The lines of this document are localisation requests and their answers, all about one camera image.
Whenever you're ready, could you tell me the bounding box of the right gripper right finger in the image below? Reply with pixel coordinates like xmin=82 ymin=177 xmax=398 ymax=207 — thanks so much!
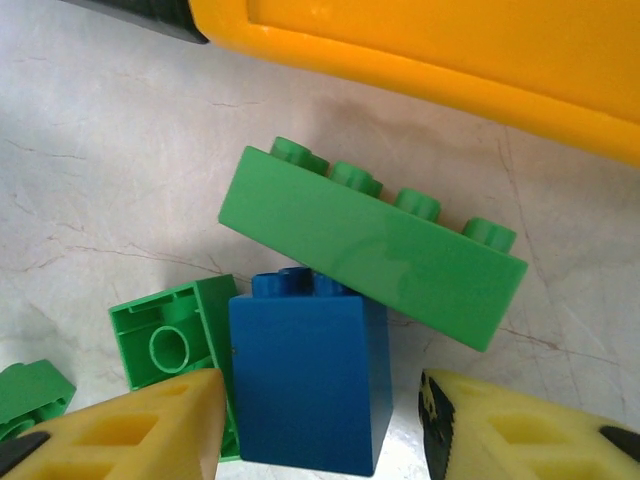
xmin=418 ymin=368 xmax=640 ymax=480

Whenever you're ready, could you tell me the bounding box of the black plastic bin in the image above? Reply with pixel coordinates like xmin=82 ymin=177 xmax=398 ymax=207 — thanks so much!
xmin=58 ymin=0 xmax=211 ymax=46

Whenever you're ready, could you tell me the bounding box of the orange plastic bin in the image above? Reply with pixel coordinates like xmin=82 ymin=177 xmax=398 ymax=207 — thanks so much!
xmin=188 ymin=0 xmax=640 ymax=169

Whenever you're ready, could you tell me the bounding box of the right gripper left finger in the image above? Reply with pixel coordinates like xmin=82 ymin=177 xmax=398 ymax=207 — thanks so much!
xmin=0 ymin=368 xmax=227 ymax=480

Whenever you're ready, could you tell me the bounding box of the blue lego brick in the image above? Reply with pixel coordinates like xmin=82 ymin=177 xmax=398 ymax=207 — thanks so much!
xmin=228 ymin=267 xmax=396 ymax=477

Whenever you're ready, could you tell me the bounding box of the long green lego brick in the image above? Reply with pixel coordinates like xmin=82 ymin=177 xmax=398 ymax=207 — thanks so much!
xmin=218 ymin=135 xmax=529 ymax=354
xmin=0 ymin=359 xmax=78 ymax=444

